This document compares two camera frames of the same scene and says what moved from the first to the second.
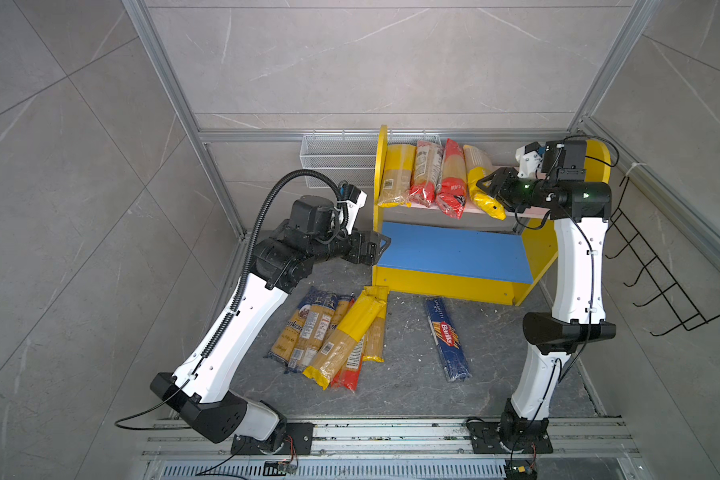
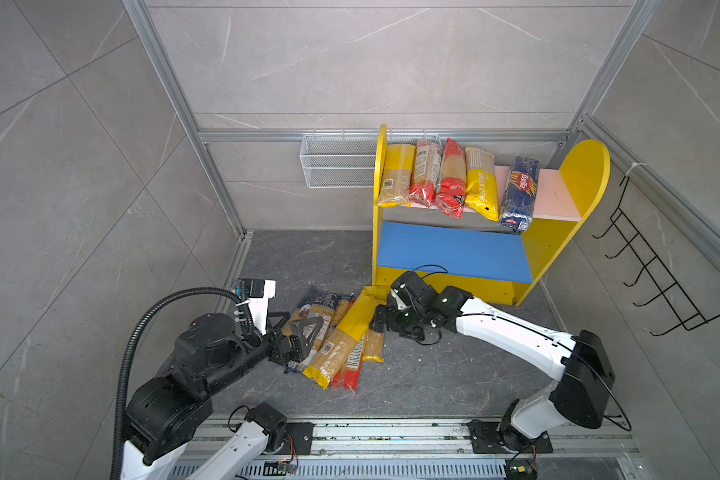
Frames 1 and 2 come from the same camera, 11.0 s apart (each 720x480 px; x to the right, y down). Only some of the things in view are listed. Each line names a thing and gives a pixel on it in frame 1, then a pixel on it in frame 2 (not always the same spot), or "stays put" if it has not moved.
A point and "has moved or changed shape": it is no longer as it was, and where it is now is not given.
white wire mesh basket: x=351 y=158 stays put
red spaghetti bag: x=451 y=197 stays put
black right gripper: x=501 y=185 -> x=391 y=325
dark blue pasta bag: x=450 y=352 has moved or changed shape
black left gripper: x=355 y=254 -> x=283 y=353
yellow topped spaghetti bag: x=398 y=165 stays put
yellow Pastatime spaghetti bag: x=478 y=164 stays put
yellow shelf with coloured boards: x=431 y=252 stays put
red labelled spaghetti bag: x=428 y=162 stays put
